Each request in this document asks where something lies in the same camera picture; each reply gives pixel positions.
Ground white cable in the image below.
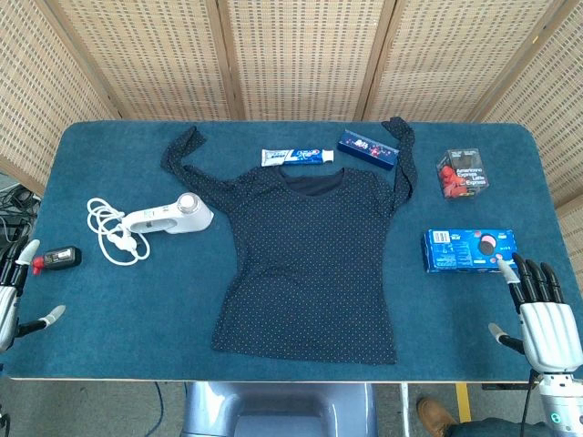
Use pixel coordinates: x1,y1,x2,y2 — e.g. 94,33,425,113
86,197,152,267

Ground dark blue toothpaste box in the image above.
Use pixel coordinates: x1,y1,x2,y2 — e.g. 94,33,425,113
336,128,402,172

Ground blue white toothpaste tube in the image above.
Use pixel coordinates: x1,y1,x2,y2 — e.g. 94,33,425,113
260,147,336,168

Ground woven wicker folding screen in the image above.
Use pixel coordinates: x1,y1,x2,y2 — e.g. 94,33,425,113
0,0,583,219

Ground brown shoe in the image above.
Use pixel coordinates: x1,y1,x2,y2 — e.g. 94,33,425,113
416,396,456,437

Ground dark trouser leg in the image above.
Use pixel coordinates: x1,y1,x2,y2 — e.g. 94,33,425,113
444,416,546,437

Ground black cables and adapters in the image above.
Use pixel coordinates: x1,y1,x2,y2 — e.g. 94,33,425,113
0,184,42,251

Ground white table leg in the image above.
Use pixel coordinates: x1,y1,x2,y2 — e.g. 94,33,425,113
398,381,410,437

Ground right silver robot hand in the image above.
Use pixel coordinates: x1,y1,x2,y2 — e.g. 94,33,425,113
487,252,578,377

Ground black bottle red cap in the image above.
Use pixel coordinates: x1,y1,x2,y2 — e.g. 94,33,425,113
30,246,83,276

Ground black red snack box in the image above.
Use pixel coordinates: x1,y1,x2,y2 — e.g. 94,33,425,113
435,147,491,201

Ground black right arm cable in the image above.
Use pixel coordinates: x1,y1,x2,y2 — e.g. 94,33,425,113
522,369,541,437

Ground white handheld garment steamer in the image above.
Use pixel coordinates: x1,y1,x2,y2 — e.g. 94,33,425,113
120,191,215,236

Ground blue cookie box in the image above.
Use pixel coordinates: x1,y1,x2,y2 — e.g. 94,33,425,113
423,228,519,274

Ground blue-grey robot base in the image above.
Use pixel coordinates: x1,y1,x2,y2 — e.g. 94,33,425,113
181,381,379,437

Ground thin blue cable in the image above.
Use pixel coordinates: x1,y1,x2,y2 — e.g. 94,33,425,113
153,381,166,437

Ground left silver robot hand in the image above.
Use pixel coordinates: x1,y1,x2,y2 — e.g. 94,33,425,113
0,239,67,354

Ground navy polka dot shirt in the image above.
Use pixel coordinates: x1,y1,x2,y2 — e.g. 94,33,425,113
159,116,419,367

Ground blue felt table cover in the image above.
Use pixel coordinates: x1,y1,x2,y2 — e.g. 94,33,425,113
0,120,583,381

